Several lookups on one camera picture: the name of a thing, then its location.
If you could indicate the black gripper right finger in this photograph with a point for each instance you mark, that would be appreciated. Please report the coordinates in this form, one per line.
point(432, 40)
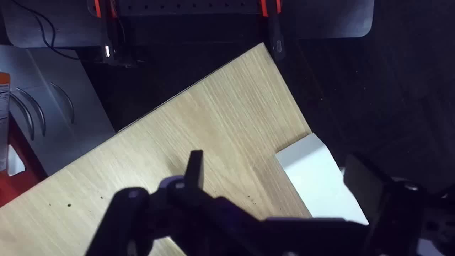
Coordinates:
point(401, 213)

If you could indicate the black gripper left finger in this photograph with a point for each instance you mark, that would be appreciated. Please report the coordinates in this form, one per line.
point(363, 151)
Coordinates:
point(179, 209)

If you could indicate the white rectangular box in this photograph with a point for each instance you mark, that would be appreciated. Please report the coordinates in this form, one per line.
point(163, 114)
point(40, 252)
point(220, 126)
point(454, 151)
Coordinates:
point(318, 180)

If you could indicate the gray drawer cabinet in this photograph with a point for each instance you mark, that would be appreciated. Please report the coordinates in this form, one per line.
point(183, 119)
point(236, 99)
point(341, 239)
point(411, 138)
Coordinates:
point(54, 104)

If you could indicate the red frame stand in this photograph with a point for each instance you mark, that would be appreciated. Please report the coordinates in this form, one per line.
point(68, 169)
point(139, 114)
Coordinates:
point(24, 169)

